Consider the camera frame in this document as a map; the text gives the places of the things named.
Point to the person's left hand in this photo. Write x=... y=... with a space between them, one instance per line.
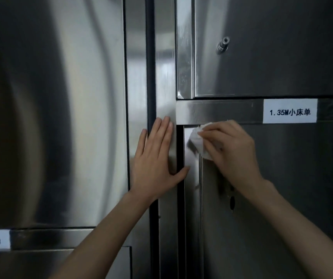
x=152 y=171

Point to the person's right hand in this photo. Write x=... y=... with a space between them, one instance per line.
x=236 y=159

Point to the person's left middle finger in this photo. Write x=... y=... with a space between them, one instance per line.
x=162 y=136

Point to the person's left thumb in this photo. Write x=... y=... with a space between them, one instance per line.
x=181 y=174

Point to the person's left little finger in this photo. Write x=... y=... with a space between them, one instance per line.
x=141 y=146

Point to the person's right fingers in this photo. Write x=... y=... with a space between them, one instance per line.
x=214 y=136

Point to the white wipe cloth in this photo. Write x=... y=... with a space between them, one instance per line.
x=195 y=140

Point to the person's left forearm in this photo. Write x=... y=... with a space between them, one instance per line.
x=108 y=238

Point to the person's right forearm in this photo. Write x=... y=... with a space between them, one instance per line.
x=294 y=220

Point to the large stainless steel cabinet door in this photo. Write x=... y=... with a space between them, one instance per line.
x=76 y=113

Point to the stainless steel door with knob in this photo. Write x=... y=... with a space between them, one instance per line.
x=300 y=159
x=271 y=55

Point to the metal door knob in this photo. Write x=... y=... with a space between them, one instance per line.
x=223 y=44

